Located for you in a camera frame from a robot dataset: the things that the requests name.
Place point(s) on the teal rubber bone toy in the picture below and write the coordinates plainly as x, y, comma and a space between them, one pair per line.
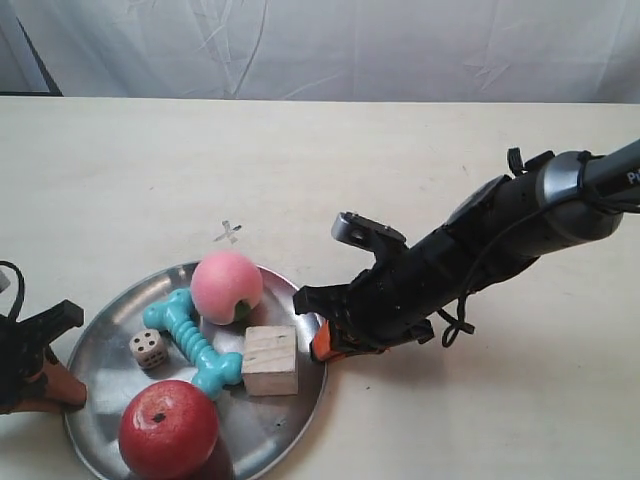
214, 370

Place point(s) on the wooden die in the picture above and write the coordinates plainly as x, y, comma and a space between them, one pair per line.
148, 348

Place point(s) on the wooden cube block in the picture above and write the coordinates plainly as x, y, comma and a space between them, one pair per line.
270, 366

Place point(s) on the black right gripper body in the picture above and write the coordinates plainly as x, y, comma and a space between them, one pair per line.
391, 302

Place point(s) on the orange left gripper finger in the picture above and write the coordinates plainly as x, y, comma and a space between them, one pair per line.
54, 389

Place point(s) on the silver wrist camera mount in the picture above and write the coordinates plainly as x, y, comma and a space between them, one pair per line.
363, 233

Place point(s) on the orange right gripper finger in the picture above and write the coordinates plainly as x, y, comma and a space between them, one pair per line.
331, 343
329, 301

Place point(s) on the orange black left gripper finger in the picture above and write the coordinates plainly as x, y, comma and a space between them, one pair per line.
49, 325

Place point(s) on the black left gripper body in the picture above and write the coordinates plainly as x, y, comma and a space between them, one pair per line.
22, 347

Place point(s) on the pink toy peach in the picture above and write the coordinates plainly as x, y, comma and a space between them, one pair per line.
225, 287

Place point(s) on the red toy apple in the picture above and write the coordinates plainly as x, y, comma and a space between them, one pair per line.
168, 431

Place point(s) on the white backdrop sheet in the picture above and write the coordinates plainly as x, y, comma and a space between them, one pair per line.
453, 51

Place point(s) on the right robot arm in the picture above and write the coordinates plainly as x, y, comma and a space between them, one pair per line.
546, 204

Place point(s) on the large metal plate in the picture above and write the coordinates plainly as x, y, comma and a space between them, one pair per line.
255, 432

